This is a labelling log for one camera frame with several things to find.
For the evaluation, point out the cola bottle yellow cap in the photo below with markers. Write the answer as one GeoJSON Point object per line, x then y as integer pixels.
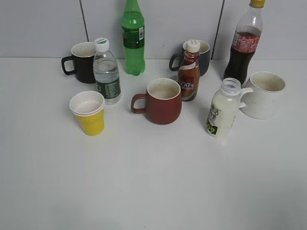
{"type": "Point", "coordinates": [245, 41]}

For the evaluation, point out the black mug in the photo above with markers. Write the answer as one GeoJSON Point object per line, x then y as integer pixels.
{"type": "Point", "coordinates": [82, 56]}

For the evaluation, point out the brown coffee drink bottle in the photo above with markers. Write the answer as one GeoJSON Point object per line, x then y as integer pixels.
{"type": "Point", "coordinates": [189, 71]}

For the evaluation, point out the dark grey mug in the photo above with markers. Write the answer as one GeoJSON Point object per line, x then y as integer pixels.
{"type": "Point", "coordinates": [204, 58]}

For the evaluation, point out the clear water bottle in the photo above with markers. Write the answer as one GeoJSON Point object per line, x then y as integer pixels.
{"type": "Point", "coordinates": [106, 72]}

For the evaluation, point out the yellow paper cup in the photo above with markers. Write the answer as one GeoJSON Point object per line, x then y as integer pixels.
{"type": "Point", "coordinates": [88, 108]}

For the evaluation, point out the white ceramic mug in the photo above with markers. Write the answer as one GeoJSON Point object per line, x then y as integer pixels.
{"type": "Point", "coordinates": [263, 101]}

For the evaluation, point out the white milk bottle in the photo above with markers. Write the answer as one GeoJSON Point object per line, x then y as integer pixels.
{"type": "Point", "coordinates": [224, 106]}

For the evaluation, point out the red ceramic mug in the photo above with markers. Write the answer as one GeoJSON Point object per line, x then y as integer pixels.
{"type": "Point", "coordinates": [162, 102]}

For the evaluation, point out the green soda bottle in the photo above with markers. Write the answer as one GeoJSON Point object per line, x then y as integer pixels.
{"type": "Point", "coordinates": [133, 31]}

